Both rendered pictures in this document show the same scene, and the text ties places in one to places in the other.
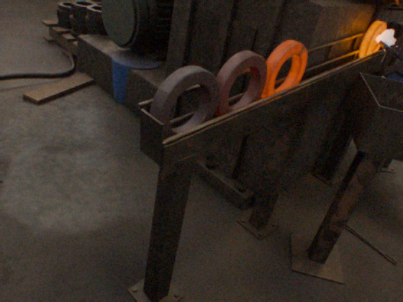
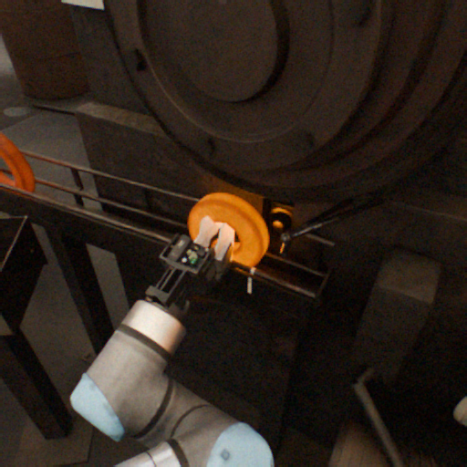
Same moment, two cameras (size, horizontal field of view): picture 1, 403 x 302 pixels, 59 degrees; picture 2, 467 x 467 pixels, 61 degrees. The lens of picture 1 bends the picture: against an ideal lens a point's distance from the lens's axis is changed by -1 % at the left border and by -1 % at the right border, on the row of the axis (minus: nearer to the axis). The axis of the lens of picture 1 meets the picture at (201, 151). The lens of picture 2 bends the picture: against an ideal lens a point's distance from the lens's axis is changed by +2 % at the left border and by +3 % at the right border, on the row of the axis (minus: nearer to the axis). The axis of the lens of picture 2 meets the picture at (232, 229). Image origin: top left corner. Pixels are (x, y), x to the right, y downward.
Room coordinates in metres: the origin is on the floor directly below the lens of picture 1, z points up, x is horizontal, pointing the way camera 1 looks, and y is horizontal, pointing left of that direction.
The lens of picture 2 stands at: (1.43, -1.12, 1.22)
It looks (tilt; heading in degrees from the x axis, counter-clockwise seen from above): 41 degrees down; 80
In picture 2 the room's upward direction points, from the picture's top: straight up
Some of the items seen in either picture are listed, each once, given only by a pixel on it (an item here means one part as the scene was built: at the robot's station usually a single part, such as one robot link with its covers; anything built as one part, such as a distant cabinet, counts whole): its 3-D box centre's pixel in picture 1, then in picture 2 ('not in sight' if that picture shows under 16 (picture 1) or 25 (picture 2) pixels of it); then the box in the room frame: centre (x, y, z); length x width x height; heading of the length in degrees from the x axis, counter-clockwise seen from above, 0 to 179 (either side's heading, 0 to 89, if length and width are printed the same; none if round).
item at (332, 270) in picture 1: (352, 192); (7, 363); (0.99, -0.53, 0.36); 0.26 x 0.20 x 0.72; 176
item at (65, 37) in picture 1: (134, 22); not in sight; (2.96, 0.76, 0.22); 1.20 x 0.81 x 0.44; 139
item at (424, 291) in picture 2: (391, 49); (389, 318); (1.75, -0.77, 0.68); 0.11 x 0.08 x 0.24; 51
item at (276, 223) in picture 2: not in sight; (295, 202); (1.67, -0.51, 0.74); 0.17 x 0.04 x 0.04; 51
